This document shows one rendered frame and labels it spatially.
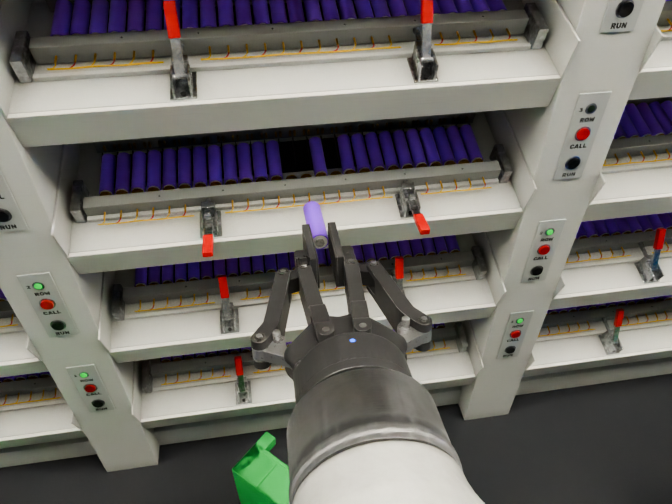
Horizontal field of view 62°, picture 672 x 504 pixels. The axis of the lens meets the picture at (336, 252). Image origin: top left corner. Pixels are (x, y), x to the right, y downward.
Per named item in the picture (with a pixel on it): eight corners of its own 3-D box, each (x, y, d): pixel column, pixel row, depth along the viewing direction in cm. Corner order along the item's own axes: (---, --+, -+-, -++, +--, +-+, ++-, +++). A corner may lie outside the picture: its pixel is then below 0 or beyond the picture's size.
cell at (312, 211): (323, 204, 59) (332, 239, 54) (315, 218, 60) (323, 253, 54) (308, 198, 58) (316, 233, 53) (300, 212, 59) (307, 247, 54)
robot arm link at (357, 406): (459, 543, 31) (429, 457, 36) (474, 425, 27) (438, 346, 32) (295, 567, 30) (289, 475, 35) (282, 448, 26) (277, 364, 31)
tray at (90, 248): (514, 229, 81) (537, 188, 73) (78, 274, 74) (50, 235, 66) (475, 127, 91) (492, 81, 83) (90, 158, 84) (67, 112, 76)
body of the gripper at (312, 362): (293, 470, 35) (285, 371, 43) (426, 453, 35) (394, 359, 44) (284, 377, 31) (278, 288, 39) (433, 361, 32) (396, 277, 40)
